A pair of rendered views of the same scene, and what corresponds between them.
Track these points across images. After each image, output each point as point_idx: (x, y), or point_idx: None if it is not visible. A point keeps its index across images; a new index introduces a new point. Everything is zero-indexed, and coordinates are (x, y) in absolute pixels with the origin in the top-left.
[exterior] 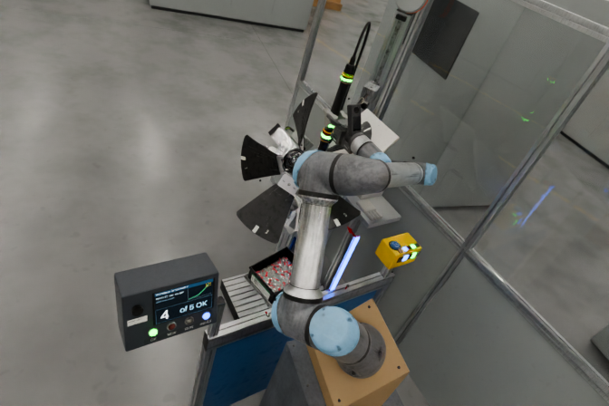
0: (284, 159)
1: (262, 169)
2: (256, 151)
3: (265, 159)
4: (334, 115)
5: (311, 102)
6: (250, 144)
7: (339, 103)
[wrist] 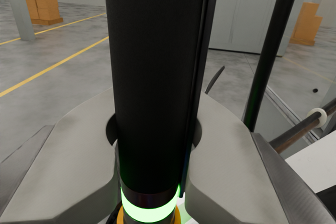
0: (113, 213)
1: (120, 199)
2: (117, 167)
3: (119, 187)
4: (93, 154)
5: (208, 87)
6: (116, 151)
7: (132, 18)
